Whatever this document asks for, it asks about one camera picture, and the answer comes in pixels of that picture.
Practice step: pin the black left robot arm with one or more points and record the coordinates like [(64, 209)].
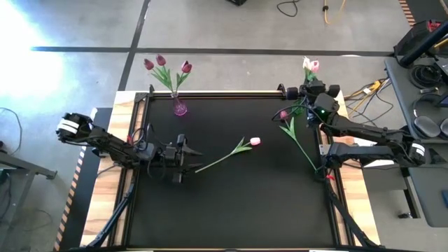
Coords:
[(108, 145)]

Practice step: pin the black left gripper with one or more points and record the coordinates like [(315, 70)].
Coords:
[(171, 155)]

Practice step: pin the black hazard-striped floor mat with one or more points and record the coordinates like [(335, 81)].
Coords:
[(78, 210), (425, 8)]

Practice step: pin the dark screen device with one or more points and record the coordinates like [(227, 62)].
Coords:
[(443, 100)]

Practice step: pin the grey desk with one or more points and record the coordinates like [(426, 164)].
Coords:
[(402, 98), (430, 196)]

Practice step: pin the red tag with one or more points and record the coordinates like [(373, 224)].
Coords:
[(331, 178)]

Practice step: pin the purple glass vase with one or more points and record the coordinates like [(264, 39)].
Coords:
[(179, 109)]

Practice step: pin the pale white-pink artificial tulip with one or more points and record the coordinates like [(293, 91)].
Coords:
[(306, 62)]

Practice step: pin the small black floor object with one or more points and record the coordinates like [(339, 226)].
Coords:
[(405, 215)]

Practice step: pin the pink artificial tulip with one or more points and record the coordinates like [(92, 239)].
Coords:
[(315, 66), (255, 141)]

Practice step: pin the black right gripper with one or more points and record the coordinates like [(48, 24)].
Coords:
[(316, 92)]

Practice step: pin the black table clamp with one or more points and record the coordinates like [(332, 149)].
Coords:
[(151, 89), (281, 88)]

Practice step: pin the dark red artificial tulip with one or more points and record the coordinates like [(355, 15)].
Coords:
[(161, 59), (148, 64), (186, 66), (290, 131)]

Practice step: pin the black aluminium table frame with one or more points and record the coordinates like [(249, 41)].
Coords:
[(227, 94)]

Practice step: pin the white paper sheet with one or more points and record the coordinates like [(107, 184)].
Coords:
[(364, 142)]

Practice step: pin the black crate with red label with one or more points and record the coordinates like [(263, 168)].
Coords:
[(413, 36)]

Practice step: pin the green glass vase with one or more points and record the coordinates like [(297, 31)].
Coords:
[(298, 110)]

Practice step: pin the grey metal stand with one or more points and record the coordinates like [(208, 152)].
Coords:
[(21, 164)]

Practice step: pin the black pole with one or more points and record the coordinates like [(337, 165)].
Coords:
[(420, 47)]

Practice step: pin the black table mat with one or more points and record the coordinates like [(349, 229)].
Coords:
[(227, 210)]

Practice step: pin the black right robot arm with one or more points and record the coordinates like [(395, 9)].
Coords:
[(367, 131)]

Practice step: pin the blue object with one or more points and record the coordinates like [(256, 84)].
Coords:
[(445, 199)]

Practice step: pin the black diagonal frame strut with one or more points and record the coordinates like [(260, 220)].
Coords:
[(112, 220), (346, 218)]

